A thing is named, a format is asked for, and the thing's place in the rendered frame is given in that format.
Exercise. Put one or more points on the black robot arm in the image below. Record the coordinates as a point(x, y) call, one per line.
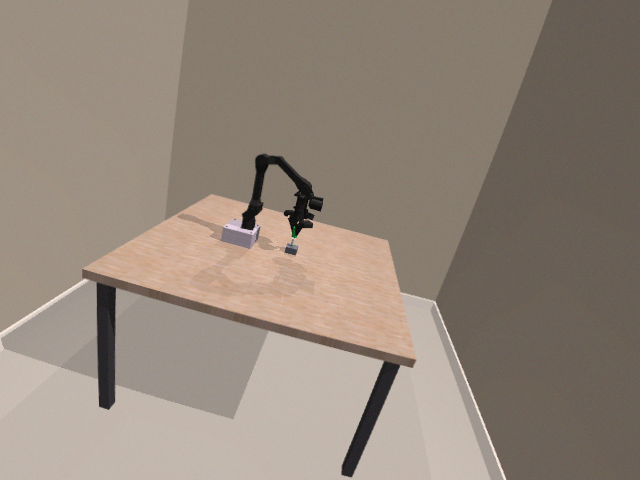
point(303, 185)

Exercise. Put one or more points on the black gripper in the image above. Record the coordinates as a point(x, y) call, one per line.
point(298, 215)

